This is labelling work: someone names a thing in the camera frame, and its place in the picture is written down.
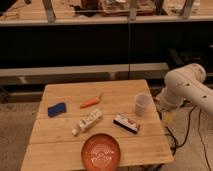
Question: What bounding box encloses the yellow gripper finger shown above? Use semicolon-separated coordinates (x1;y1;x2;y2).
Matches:
162;112;174;127

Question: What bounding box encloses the orange ceramic bowl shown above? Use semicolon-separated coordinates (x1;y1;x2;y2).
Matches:
81;133;121;171

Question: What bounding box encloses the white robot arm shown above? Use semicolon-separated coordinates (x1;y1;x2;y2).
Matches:
155;63;213;126

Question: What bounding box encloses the translucent plastic cup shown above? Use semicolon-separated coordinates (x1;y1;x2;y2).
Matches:
135;93;151;116

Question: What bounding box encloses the white plastic bottle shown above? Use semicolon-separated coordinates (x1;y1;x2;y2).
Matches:
72;108;103;136

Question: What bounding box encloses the orange toy carrot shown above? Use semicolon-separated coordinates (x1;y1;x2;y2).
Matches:
80;93;103;109

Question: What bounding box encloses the blue sponge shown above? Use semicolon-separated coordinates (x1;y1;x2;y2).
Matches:
48;103;66;117

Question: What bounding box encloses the cluttered tray on bench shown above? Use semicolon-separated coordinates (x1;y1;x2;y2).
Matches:
98;0;155;15

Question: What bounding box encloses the black floor cable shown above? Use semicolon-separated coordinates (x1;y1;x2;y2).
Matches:
165;105;213;171

